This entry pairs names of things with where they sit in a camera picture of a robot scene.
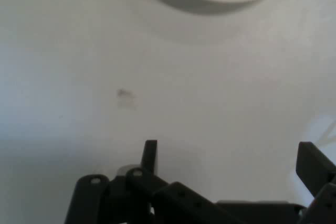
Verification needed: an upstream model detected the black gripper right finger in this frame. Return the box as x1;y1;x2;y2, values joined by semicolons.
296;141;336;224

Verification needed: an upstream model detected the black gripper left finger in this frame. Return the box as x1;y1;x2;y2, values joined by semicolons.
64;140;237;224

